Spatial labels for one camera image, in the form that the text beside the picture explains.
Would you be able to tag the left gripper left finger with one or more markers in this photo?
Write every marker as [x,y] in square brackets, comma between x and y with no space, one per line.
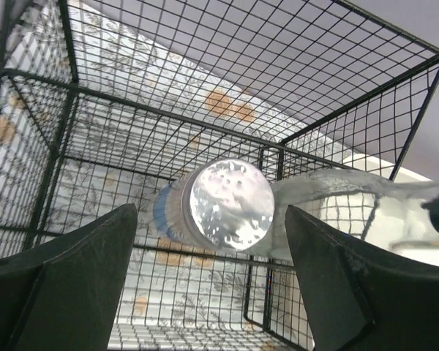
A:
[63,294]

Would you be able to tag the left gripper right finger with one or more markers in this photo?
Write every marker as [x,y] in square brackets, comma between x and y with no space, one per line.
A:
[358,296]

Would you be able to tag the glass bottle gold stopper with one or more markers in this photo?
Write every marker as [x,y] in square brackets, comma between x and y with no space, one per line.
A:
[355,190]

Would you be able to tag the silver lid spice jar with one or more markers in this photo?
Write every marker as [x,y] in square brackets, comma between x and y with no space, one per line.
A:
[223,208]

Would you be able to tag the black wire rack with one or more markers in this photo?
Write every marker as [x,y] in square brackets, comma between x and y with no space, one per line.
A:
[103,104]

